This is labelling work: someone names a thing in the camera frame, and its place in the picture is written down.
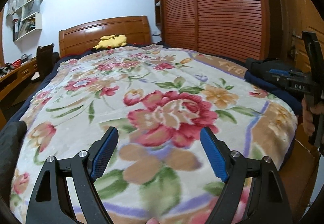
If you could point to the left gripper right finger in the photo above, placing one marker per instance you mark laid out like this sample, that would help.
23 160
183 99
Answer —
267 200

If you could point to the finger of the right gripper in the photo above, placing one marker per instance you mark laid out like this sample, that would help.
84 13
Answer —
279 72

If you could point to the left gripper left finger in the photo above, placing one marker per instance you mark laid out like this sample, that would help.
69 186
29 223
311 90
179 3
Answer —
50 200

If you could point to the black double-breasted coat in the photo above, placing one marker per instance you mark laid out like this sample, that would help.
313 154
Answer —
259 67

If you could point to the dark jacket sleeve forearm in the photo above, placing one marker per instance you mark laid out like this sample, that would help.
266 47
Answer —
12 136

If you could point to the right hand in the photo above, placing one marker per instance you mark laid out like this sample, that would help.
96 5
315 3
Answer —
308 116

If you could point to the left hand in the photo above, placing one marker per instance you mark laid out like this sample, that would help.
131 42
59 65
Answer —
152 221

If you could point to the navy bed sheet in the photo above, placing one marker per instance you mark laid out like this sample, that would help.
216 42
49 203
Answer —
292 101

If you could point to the wooden louvered wardrobe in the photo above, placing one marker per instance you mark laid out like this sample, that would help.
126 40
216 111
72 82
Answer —
241 29

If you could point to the floral bed blanket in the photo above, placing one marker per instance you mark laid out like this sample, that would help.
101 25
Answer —
159 99

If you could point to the wooden desk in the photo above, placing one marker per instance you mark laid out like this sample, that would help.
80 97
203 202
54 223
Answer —
16 87

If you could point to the red basket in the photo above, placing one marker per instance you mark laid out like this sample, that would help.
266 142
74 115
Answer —
17 63

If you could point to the dark wooden chair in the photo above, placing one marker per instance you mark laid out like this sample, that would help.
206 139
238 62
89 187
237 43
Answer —
45 59

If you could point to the yellow plush toy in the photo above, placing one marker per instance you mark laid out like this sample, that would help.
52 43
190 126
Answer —
112 41

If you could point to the wooden headboard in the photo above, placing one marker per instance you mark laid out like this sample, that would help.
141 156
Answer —
78 39

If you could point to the white wall shelf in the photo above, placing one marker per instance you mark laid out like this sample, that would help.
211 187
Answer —
26 17

